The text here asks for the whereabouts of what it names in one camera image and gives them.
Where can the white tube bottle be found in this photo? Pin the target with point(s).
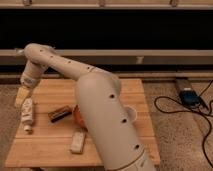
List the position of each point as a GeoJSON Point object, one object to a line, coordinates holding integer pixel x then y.
{"type": "Point", "coordinates": [27, 115]}

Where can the translucent plastic cup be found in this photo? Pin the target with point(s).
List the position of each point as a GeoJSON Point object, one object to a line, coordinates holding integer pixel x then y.
{"type": "Point", "coordinates": [131, 114]}

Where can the white sponge block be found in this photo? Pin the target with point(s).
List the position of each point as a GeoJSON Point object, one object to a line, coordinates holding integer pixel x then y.
{"type": "Point", "coordinates": [77, 143]}

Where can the brown rectangular box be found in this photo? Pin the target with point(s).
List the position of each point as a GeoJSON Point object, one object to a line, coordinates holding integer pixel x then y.
{"type": "Point", "coordinates": [60, 113]}

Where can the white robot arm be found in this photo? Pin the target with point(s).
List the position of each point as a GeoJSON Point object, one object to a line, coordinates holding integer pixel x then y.
{"type": "Point", "coordinates": [97, 94]}

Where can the blue power adapter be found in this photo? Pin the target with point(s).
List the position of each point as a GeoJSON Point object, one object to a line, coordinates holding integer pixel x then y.
{"type": "Point", "coordinates": [189, 97]}

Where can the orange ceramic bowl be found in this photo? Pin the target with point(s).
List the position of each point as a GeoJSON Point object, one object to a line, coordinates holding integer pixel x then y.
{"type": "Point", "coordinates": [78, 118]}

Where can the wooden table board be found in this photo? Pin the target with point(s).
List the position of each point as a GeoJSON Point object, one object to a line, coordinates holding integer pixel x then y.
{"type": "Point", "coordinates": [48, 145]}

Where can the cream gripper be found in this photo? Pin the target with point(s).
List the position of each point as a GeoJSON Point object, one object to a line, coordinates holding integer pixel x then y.
{"type": "Point", "coordinates": [22, 94]}

